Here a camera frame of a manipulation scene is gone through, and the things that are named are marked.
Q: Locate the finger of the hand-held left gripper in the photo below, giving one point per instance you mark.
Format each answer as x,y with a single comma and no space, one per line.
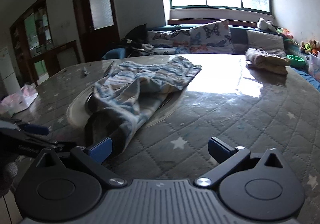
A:
50,142
37,129

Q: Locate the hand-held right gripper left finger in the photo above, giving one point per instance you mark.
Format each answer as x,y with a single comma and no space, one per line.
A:
101,151

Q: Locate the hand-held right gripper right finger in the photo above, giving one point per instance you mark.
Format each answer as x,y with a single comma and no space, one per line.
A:
219,151

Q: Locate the blue striped shirt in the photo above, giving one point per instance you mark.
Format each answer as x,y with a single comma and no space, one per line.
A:
130,88

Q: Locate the folded pale yellow clothes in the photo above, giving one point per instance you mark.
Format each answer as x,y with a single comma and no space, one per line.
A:
265,60

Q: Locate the grey quilted star table cover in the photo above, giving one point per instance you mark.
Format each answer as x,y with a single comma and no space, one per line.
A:
225,119

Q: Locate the pink white plastic bag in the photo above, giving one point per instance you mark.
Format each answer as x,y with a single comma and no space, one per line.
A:
20,100

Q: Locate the glass table turntable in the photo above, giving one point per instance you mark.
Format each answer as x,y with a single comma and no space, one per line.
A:
75,111

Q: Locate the white fridge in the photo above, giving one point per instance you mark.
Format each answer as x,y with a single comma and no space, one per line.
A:
7,71

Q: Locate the marker pen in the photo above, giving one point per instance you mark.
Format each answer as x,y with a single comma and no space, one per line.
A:
85,72

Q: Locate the dark wooden display cabinet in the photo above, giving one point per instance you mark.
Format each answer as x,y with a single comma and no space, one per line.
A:
27,36

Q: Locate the dark wooden door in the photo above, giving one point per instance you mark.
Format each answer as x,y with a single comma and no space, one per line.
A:
82,38

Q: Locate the black and white clothing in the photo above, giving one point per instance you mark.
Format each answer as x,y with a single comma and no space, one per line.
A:
140,48

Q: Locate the square butterfly print pillow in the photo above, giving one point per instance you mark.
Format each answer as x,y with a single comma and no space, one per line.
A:
212,37

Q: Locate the blue sofa bench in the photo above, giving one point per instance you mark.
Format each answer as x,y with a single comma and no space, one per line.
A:
238,36

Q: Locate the grey pillow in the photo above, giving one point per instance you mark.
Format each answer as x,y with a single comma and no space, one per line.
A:
266,42

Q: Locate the green bowl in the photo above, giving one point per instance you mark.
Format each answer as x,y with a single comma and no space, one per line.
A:
296,60

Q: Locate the black bag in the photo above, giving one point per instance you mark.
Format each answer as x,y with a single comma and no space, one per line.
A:
136,35

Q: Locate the long butterfly print cushion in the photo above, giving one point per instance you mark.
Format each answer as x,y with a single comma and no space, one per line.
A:
167,41

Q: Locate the clear plastic storage box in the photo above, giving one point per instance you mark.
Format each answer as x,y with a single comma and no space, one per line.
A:
315,67

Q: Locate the white plush toy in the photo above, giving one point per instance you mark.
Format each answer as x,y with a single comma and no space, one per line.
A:
265,24

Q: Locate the colourful plush toys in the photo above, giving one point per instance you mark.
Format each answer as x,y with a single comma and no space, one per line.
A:
285,33

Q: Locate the green plush toy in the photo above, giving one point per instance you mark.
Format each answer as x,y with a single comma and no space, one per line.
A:
305,46

